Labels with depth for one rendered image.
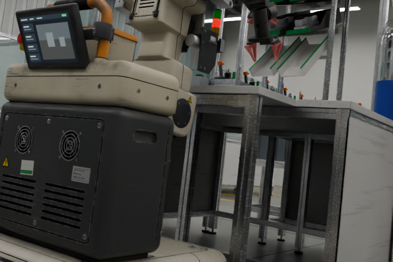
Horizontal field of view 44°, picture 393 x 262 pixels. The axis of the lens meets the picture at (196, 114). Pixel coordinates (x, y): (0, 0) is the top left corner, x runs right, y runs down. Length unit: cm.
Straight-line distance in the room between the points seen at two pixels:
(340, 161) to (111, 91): 101
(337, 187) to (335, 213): 10
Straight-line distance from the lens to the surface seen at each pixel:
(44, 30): 145
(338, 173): 195
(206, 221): 388
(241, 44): 384
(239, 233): 180
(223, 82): 233
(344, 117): 196
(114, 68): 129
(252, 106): 179
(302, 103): 202
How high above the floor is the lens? 59
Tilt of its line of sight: 5 degrees up
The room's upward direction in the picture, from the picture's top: 7 degrees clockwise
